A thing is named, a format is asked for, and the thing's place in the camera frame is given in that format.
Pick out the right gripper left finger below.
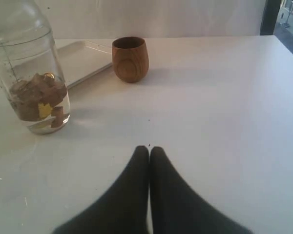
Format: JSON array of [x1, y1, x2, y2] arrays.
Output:
[[54, 146, 149, 234]]

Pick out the brown food chunks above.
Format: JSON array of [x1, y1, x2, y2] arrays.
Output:
[[8, 73, 67, 129]]

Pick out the brown wooden cup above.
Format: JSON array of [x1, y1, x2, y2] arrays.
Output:
[[112, 37, 149, 83]]

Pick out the white rectangular tray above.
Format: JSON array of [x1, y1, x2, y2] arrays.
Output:
[[4, 40, 114, 90]]

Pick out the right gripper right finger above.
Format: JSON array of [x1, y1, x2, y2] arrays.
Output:
[[149, 147, 251, 234]]

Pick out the clear plastic tumbler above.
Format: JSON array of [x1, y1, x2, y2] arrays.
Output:
[[0, 0, 70, 135]]

